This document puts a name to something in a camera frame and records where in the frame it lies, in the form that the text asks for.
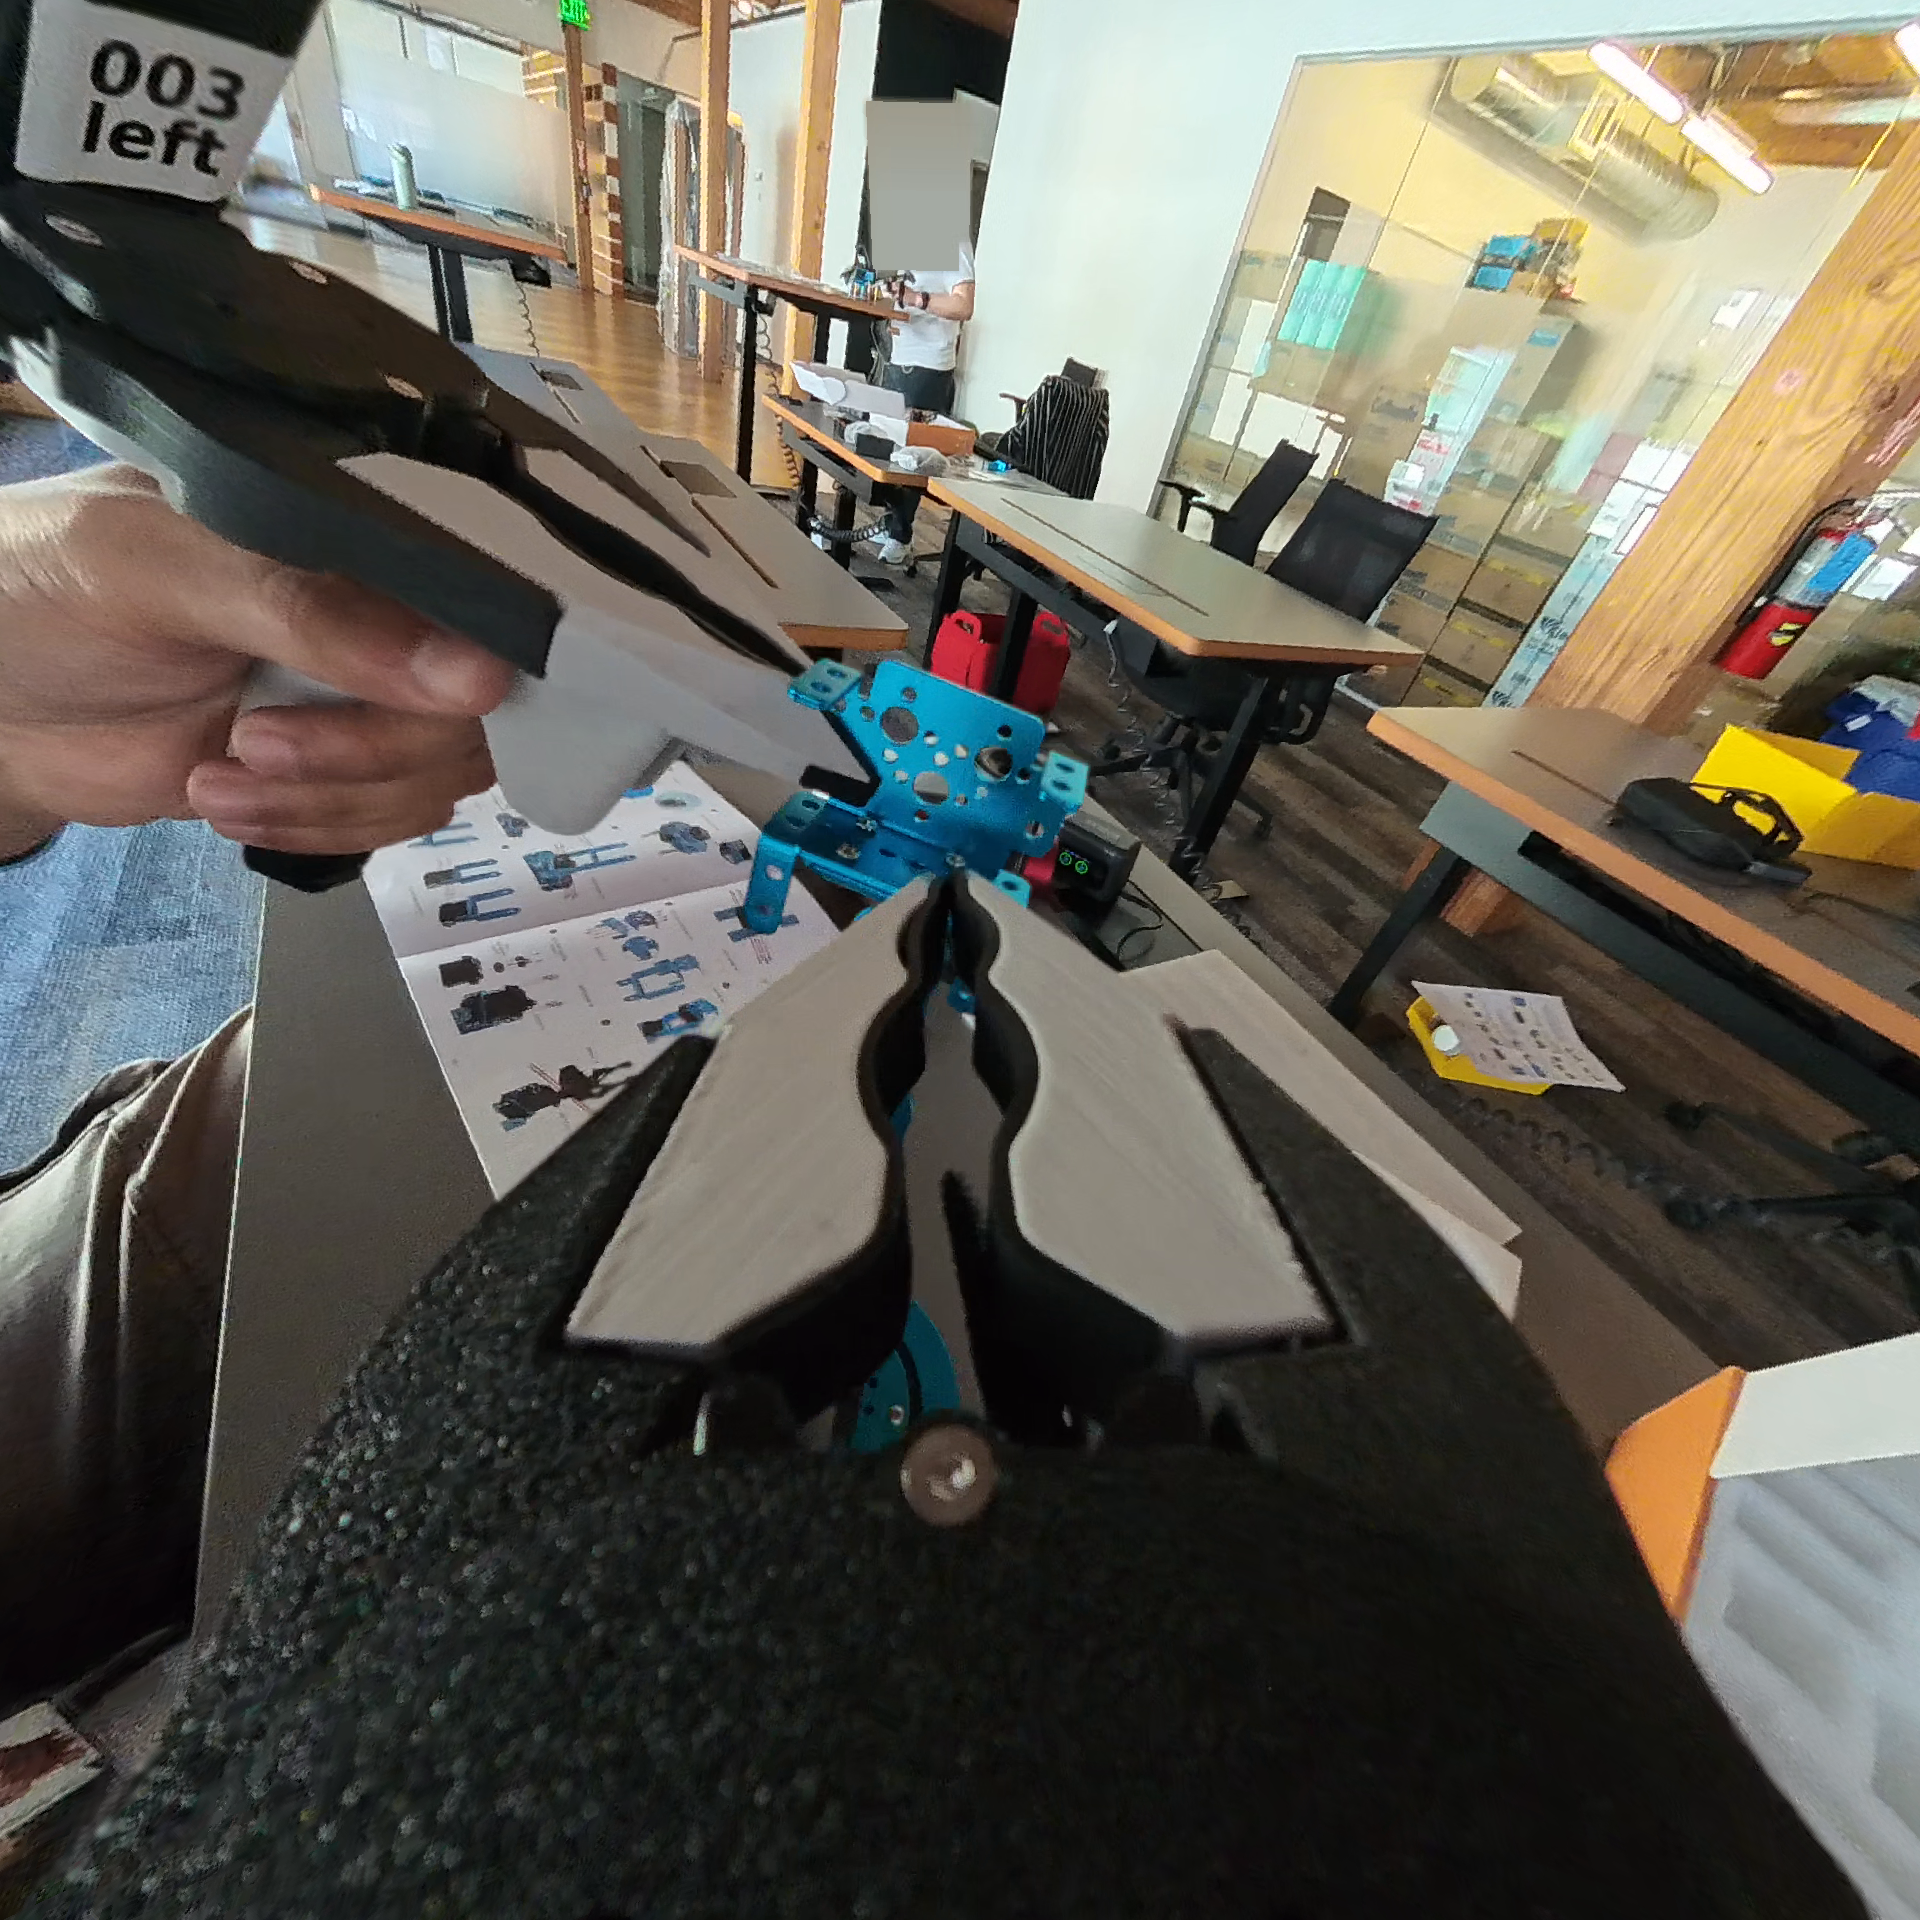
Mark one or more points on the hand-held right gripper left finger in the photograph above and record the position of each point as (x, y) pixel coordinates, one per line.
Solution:
(750, 1157)

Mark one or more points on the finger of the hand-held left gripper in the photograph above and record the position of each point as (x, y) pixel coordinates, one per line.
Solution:
(676, 684)
(601, 494)

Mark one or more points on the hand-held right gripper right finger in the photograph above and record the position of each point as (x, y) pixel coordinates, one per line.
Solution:
(1154, 1157)

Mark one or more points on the blue metal toy robot arm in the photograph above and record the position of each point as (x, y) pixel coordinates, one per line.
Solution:
(929, 735)

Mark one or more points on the wooden standing desk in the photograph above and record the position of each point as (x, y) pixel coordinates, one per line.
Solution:
(763, 279)
(436, 222)

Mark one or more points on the dark grey desk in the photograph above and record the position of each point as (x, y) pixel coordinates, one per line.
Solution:
(344, 1201)

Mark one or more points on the person's left hand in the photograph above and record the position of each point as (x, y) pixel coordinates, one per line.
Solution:
(136, 631)

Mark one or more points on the white cardboard sheet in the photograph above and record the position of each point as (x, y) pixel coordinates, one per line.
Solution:
(1321, 1109)

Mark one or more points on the printed instruction booklet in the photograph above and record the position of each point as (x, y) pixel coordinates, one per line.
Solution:
(570, 962)

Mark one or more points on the black charger with green lights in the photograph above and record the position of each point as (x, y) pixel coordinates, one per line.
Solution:
(1104, 867)

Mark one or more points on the red bag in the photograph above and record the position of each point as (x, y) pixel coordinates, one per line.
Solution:
(974, 652)

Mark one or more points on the small yellow box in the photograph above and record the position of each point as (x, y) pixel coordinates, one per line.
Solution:
(1446, 1058)

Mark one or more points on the white foam piece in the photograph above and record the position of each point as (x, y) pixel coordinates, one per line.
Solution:
(1477, 1267)

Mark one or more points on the printed leaflet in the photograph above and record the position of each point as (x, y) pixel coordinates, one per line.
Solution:
(1529, 1037)

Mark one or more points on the black striped jacket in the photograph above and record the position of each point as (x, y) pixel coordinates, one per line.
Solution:
(1057, 437)

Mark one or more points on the black mesh office chair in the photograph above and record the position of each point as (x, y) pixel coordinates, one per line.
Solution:
(1350, 557)
(1267, 497)

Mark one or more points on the black pouch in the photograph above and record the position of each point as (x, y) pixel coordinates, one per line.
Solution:
(1694, 821)

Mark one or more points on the person's brown clothing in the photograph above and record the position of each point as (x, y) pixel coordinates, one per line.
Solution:
(104, 1349)

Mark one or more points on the yellow plastic bin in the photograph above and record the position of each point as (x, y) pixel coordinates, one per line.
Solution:
(1770, 772)

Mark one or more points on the stack of cardboard boxes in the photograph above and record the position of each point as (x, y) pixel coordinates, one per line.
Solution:
(1501, 451)

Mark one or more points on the red fire extinguisher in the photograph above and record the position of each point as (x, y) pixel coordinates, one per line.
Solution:
(1770, 631)

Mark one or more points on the white ribbed foam insert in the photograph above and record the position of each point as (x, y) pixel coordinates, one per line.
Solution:
(1814, 1651)

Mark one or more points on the wooden pillar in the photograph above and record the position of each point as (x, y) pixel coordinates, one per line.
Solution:
(1740, 497)

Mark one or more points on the ceiling tube light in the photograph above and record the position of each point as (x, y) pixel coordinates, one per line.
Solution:
(1681, 114)

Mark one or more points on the metal air duct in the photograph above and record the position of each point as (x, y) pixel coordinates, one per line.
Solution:
(1590, 149)

